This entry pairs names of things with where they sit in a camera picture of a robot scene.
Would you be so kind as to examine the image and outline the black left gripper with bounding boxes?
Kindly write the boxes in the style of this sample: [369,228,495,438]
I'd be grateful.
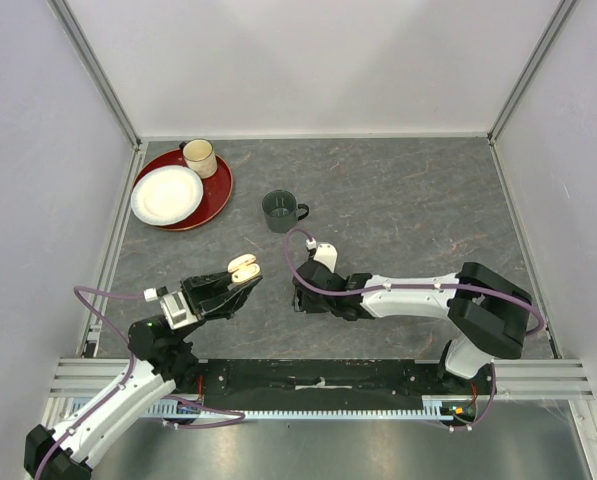
[175,261,263,342]

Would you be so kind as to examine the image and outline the white earbud charging case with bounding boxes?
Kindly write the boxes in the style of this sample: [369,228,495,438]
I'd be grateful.
[227,253,261,285]

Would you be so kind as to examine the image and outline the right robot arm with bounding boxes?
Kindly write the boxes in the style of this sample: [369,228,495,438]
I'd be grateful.
[292,259,545,394]

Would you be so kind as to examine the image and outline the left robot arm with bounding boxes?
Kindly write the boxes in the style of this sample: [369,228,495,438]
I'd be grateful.
[23,255,262,479]

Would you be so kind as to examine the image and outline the dark green mug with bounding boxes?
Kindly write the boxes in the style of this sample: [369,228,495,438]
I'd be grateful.
[261,190,310,234]

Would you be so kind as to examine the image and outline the red round tray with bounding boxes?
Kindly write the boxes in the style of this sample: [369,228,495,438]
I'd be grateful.
[133,150,234,231]

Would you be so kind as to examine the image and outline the white paper plate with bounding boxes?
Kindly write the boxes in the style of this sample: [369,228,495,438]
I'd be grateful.
[130,165,204,226]

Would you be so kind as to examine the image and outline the cream ceramic cup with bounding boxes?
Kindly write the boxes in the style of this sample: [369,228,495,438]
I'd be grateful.
[180,139,217,179]

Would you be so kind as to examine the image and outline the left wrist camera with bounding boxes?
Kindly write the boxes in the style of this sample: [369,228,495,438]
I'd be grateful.
[143,286,198,330]

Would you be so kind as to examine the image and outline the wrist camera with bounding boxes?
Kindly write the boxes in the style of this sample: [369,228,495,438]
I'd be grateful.
[305,239,338,273]
[143,286,198,330]

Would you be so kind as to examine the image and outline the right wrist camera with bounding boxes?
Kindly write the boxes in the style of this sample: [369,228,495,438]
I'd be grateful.
[305,239,338,273]

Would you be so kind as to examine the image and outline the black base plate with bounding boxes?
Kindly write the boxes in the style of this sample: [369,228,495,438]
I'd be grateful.
[176,359,492,408]

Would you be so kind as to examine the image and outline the grey slotted cable duct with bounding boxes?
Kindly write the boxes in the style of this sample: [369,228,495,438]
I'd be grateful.
[62,397,479,420]

